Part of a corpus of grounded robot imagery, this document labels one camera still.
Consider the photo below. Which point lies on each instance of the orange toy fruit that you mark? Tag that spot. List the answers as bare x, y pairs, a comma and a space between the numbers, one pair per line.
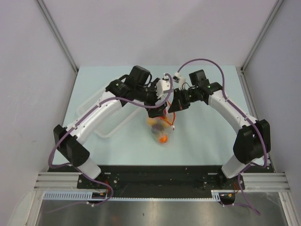
163, 139

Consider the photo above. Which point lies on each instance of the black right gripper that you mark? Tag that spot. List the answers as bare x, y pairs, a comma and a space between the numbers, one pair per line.
178, 104

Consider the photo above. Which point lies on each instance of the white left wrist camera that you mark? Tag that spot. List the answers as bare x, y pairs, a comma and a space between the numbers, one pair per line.
164, 85

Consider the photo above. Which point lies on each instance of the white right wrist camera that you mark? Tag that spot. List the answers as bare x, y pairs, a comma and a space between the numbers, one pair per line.
178, 78

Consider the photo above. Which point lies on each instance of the clear zip top bag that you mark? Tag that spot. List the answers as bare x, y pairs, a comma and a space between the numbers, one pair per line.
167, 121

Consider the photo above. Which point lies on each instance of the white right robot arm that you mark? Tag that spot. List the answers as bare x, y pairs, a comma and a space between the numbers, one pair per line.
253, 136

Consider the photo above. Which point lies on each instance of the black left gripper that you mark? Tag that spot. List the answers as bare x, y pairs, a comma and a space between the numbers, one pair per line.
154, 112

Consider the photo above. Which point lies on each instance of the white cable duct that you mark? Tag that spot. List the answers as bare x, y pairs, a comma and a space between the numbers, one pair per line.
67, 195

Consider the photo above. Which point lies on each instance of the yellow toy lemon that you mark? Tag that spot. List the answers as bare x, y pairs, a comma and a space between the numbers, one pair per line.
151, 121

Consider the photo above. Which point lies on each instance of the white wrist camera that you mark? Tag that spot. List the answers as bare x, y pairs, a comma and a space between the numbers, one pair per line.
164, 85
178, 78

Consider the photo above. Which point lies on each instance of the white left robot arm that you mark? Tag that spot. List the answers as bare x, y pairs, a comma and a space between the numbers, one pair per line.
69, 141

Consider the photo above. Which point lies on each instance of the white plastic basket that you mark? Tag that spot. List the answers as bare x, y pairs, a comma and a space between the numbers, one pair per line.
114, 121

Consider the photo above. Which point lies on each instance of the dark purple toy mangosteen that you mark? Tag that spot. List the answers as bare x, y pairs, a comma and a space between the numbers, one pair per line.
157, 128

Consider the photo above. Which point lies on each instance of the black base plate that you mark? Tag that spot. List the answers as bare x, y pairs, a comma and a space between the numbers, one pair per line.
146, 192

